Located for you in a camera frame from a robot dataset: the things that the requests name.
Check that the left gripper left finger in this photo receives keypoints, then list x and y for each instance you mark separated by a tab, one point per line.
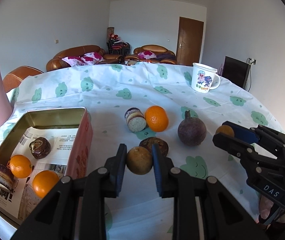
104	182

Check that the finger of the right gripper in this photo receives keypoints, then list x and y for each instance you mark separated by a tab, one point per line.
246	153
252	132

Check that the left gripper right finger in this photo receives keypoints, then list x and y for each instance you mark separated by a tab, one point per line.
172	182

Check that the large orange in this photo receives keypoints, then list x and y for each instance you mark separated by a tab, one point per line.
43	182

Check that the layered cake roll slice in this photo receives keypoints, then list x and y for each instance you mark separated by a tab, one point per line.
6	178

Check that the hand holding right gripper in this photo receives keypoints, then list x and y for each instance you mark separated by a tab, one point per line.
265	206

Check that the pink metal tin box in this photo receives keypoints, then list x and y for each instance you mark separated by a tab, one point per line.
53	119

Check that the dark chocolate muffin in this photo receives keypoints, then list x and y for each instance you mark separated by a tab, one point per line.
149	142

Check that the cream cake roll piece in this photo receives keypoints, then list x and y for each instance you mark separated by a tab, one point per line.
135	120

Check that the chocolate muffin in tin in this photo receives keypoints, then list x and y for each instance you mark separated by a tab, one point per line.
40	148

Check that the black television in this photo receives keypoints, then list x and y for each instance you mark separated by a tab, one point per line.
236	71

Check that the small orange in tin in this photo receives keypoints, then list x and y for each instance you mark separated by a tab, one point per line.
20	166

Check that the printed paper in tin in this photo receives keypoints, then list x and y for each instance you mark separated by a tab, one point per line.
19	203

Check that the white cartoon mug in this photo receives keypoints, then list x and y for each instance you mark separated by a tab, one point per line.
204	78

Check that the pink floral cushion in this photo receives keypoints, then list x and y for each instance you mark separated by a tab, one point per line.
92	58
74	61

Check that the brown leather armchair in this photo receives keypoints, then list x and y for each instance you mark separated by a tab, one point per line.
163	54

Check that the brown leather sofa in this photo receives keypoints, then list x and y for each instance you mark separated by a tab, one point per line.
57	61

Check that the armchair floral cushion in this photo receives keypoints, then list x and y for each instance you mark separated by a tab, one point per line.
147	55

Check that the brown wooden door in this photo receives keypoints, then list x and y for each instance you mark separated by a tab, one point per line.
189	42

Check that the black stacked chairs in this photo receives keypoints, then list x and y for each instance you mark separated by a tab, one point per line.
115	44

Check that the brown leather chair back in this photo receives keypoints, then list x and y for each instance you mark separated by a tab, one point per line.
15	77

